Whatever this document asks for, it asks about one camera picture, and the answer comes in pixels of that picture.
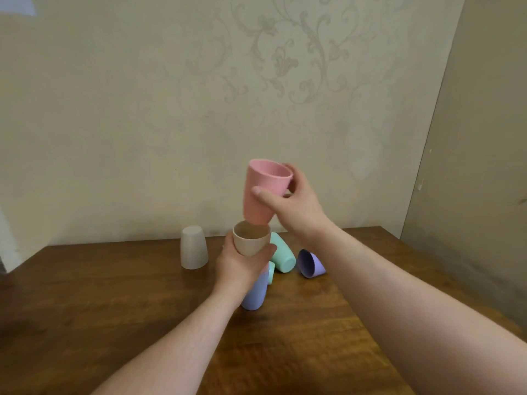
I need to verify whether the person's left forearm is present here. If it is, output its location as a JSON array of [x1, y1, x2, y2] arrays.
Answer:
[[90, 289, 244, 395]]

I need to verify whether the light blue plastic cup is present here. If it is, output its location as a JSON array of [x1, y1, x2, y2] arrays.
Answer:
[[240, 261, 271, 312]]

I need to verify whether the person's right hand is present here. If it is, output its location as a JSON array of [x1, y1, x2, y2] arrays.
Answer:
[[251, 163, 343, 243]]

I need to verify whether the grey white plastic cup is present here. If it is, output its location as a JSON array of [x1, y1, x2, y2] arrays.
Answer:
[[180, 225, 209, 270]]

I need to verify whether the purple plastic cup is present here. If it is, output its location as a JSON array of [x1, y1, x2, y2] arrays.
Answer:
[[297, 249, 327, 279]]

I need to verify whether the person's left hand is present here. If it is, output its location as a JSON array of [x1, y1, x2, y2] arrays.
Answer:
[[212, 233, 277, 304]]

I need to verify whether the person's right forearm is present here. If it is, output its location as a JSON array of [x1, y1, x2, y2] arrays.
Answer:
[[287, 224, 527, 395]]

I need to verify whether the beige plastic cup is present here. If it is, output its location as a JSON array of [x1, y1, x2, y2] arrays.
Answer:
[[232, 220, 272, 258]]

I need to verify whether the pink plastic cup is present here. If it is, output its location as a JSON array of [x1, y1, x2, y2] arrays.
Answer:
[[242, 159, 294, 226]]

